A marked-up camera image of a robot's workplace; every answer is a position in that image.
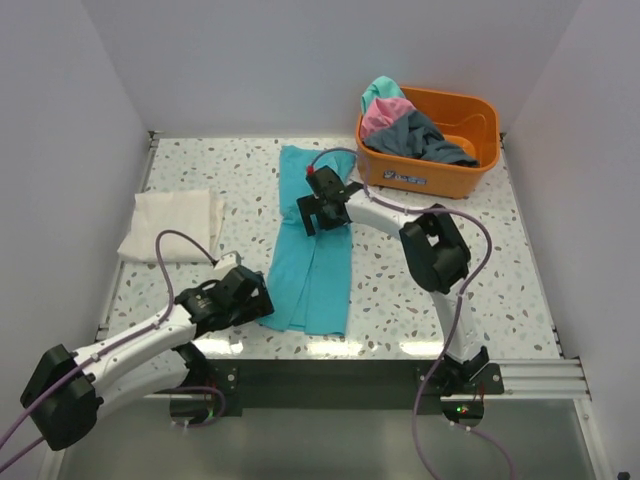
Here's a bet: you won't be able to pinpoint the turquoise blue t shirt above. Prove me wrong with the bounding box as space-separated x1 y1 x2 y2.
259 145 355 336

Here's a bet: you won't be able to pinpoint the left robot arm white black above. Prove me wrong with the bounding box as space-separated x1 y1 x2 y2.
20 265 274 451

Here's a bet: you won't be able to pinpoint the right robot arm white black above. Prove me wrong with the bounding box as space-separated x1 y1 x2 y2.
297 166 489 393

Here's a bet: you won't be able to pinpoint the folded cream t shirt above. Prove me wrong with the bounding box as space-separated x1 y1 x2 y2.
118 188 225 263

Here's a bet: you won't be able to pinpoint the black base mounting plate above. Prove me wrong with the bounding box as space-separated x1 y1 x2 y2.
184 360 505 423

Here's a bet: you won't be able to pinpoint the pink t shirt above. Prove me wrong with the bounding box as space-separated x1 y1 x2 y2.
359 97 415 140

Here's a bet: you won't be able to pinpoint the dark grey t shirt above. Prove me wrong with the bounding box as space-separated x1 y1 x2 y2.
363 110 480 168

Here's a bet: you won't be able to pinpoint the teal green t shirt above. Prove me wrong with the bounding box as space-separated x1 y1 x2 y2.
360 76 405 114

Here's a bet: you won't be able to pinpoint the orange plastic basket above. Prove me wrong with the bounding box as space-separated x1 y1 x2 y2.
356 86 500 199

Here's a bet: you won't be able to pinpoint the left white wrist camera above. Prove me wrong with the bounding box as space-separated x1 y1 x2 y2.
213 251 242 278

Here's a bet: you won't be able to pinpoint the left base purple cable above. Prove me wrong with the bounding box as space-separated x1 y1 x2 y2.
172 382 227 430

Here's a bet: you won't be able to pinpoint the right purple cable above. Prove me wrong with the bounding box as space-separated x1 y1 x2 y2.
307 148 494 480

